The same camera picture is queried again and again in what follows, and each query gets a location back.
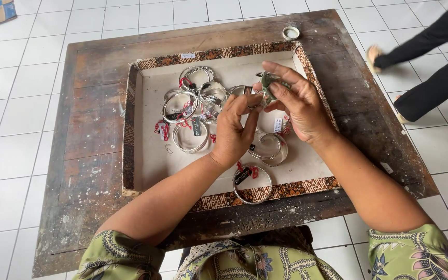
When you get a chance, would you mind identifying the person's left hand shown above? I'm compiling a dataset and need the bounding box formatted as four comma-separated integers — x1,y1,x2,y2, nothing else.
209,93,264,169

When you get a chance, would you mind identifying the person's right hand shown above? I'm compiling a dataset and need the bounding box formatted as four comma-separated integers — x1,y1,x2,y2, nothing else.
253,60,338,145

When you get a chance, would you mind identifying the dark green polishing cloth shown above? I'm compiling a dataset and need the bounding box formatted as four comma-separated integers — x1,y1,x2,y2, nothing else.
257,71,292,106

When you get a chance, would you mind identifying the plain silver bangle bracelet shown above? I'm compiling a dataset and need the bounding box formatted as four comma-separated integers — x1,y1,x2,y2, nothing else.
229,84,266,110

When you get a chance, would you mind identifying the small round white lid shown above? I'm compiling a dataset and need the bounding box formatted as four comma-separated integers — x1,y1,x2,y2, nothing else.
282,26,301,41

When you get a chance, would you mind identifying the heap of tagged silver bangles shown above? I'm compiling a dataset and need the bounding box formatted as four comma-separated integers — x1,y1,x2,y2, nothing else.
153,65,291,205

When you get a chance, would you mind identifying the batik-edged cardboard tray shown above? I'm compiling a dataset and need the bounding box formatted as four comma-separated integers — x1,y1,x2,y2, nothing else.
121,40,341,213

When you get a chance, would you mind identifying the green patterned blouse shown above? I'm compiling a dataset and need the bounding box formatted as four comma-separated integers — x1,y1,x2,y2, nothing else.
72,223,448,280

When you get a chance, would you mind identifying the worn wooden low table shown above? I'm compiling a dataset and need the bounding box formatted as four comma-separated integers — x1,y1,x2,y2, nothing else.
32,9,441,279

